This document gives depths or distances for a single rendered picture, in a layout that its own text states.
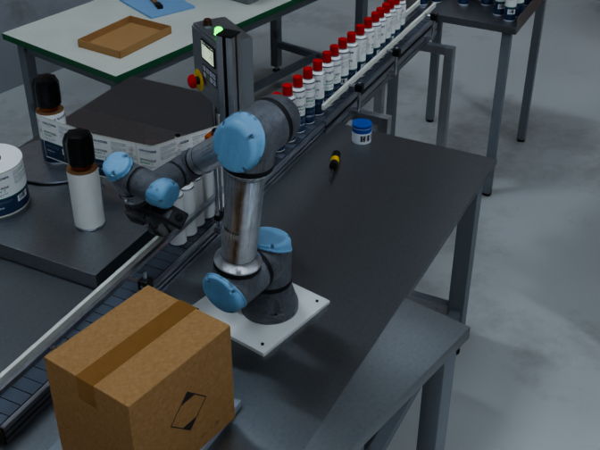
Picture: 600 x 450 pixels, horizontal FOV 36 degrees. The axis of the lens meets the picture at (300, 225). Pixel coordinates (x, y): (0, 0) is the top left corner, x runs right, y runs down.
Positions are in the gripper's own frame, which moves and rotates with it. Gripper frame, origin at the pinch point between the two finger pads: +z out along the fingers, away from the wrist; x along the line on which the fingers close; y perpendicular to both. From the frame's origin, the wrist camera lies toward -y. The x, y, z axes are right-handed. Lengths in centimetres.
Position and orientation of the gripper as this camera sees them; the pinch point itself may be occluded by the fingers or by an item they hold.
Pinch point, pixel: (170, 232)
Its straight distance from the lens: 259.4
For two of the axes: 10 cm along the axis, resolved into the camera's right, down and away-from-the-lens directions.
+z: 2.1, 4.8, 8.5
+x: -3.9, 8.4, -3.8
